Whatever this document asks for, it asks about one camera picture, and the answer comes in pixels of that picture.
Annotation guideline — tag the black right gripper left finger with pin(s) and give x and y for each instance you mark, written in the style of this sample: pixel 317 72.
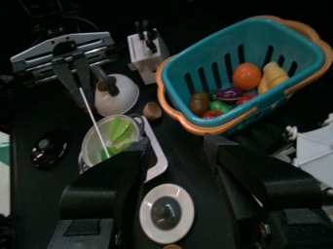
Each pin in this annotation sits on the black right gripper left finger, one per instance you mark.
pixel 109 181

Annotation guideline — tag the white toy tray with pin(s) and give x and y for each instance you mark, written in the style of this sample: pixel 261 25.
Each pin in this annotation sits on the white toy tray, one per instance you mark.
pixel 157 155

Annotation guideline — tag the white toy rack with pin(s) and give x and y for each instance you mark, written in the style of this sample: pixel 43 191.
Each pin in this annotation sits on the white toy rack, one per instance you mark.
pixel 315 152

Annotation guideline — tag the small brown toy piece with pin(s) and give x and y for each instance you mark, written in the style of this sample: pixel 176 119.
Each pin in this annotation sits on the small brown toy piece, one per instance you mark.
pixel 173 246

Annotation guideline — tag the yellow toy banana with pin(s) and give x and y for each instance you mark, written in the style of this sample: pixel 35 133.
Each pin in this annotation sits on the yellow toy banana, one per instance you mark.
pixel 275 76

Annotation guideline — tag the white toy pot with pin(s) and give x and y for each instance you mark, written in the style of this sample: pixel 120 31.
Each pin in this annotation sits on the white toy pot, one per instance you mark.
pixel 93 142

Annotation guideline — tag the brown toy egg half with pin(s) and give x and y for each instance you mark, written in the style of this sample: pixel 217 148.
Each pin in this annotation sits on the brown toy egg half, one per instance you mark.
pixel 152 111

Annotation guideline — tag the brown toy kiwi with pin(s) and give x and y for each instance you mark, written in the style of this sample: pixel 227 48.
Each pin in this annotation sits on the brown toy kiwi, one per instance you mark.
pixel 200 103

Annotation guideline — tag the green toy pepper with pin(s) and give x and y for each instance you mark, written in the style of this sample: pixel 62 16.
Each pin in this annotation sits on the green toy pepper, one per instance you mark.
pixel 221 106

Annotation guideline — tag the red toy tomato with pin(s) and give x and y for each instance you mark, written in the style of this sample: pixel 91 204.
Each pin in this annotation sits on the red toy tomato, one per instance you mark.
pixel 247 98

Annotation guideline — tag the orange toy fruit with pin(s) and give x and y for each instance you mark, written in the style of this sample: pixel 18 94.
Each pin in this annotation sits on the orange toy fruit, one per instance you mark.
pixel 247 76

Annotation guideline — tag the red toy strawberry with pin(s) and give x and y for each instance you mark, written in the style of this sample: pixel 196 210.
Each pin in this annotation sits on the red toy strawberry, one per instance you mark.
pixel 213 113

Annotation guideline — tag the purple toy eggplant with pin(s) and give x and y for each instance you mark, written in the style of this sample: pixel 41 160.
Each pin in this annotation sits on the purple toy eggplant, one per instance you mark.
pixel 229 93

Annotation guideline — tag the white lid with grey knob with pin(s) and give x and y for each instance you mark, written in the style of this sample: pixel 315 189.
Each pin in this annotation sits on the white lid with grey knob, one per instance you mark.
pixel 166 214

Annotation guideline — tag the teal basket with orange rim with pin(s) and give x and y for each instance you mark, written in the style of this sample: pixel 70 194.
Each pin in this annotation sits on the teal basket with orange rim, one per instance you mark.
pixel 208 48

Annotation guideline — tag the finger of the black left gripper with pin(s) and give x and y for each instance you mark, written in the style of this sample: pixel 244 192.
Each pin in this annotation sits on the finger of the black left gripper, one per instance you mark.
pixel 83 73
pixel 65 78

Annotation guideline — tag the green toy lettuce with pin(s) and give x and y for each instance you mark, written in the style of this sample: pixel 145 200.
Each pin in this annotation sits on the green toy lettuce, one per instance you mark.
pixel 120 131

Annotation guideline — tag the black round lid with knob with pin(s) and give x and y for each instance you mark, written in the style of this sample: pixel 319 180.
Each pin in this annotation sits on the black round lid with knob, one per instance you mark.
pixel 47 151

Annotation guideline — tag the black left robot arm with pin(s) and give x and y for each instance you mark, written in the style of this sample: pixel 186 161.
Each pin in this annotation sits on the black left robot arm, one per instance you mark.
pixel 65 22

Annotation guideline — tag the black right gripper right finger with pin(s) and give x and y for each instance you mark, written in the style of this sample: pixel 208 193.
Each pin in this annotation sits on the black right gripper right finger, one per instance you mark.
pixel 260 178

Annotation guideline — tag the white toy knife block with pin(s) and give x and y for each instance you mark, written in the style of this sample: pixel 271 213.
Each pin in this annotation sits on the white toy knife block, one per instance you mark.
pixel 148 61

